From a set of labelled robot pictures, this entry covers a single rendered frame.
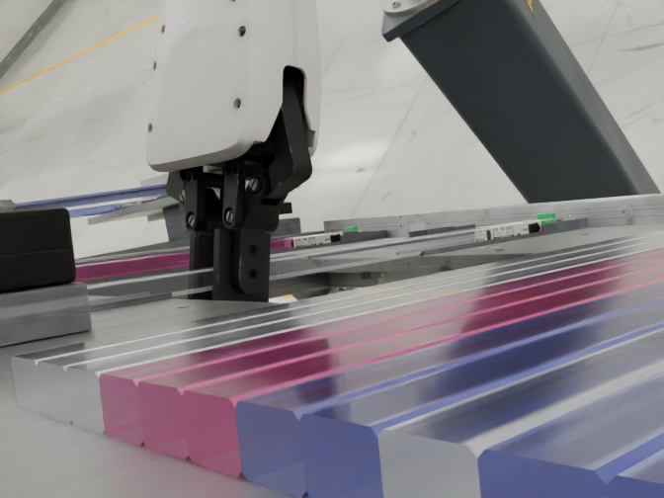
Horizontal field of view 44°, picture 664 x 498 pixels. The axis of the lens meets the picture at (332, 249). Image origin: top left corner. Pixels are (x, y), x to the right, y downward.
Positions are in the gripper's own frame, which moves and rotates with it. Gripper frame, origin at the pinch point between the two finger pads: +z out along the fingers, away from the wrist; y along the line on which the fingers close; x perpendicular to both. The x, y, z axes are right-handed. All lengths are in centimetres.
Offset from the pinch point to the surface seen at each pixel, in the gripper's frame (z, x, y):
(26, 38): -251, 269, -769
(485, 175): -30, 135, -89
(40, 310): 2.1, -12.9, 7.5
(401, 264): -0.9, 13.8, -0.8
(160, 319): 2.4, -8.4, 7.9
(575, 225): -4.7, 30.7, 1.2
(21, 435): 4.1, -18.2, 20.3
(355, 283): -0.3, 33.2, -25.9
